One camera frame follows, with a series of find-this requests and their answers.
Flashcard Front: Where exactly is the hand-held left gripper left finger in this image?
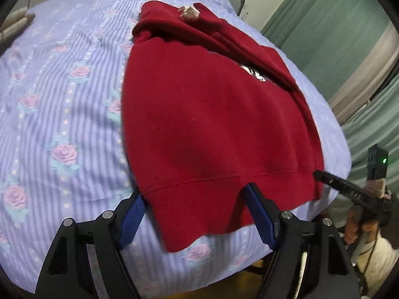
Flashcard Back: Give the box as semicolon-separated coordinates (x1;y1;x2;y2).
34;189;148;299

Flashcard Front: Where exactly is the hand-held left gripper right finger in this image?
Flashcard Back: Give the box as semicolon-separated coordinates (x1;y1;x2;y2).
240;182;362;299

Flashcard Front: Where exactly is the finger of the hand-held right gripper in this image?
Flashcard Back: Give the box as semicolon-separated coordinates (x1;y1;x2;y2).
313;170;370;201

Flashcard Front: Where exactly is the red sweater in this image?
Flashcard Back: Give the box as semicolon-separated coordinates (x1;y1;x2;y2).
120;1;326;253

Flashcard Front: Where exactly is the person's right forearm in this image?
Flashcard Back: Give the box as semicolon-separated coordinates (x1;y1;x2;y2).
349;232;399;298

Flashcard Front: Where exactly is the person's right hand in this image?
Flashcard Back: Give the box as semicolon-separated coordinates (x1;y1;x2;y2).
343;177;393;245

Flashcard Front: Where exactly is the green curtain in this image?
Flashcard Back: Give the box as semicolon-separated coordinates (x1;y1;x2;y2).
260;0;394;103
341;78;399;200

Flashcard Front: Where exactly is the beige curtain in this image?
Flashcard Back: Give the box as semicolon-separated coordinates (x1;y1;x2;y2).
327;22;399;127

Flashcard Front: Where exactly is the purple floral bed sheet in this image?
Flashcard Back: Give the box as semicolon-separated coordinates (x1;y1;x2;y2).
0;0;353;296

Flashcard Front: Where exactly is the beige bundle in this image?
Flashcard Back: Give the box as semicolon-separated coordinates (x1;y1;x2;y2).
0;6;36;49

